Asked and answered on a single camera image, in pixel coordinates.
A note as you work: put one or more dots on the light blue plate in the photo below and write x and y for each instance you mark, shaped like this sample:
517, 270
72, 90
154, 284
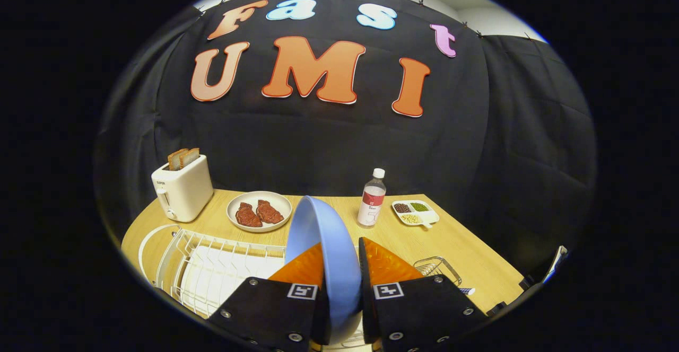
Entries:
323, 225

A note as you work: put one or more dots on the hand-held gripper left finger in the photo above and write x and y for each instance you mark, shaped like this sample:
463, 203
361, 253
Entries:
265, 309

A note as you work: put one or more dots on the white divided snack dish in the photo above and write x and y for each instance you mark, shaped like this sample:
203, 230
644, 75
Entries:
432, 217

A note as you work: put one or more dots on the pile of green beans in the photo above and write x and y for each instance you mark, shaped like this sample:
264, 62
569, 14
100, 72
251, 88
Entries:
419, 207

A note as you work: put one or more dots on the white toaster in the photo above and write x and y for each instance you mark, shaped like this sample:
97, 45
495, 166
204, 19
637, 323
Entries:
185, 193

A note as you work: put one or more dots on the white plate with meat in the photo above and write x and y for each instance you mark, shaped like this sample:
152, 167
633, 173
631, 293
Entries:
249, 195

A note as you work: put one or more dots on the pile of dark beans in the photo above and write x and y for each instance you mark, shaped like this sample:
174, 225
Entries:
402, 208

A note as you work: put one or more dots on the red meat piece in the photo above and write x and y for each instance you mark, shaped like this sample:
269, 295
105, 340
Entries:
269, 212
248, 216

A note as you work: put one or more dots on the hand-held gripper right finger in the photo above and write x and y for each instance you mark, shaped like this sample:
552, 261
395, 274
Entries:
366, 309

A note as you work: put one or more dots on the clear bottle with red label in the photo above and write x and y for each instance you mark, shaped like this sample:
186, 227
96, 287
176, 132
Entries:
371, 203

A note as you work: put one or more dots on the toast slice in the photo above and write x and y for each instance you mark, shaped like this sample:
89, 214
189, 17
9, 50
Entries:
175, 160
191, 157

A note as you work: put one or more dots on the pile of yellow beans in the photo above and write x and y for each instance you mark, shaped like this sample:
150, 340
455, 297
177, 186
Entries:
411, 219

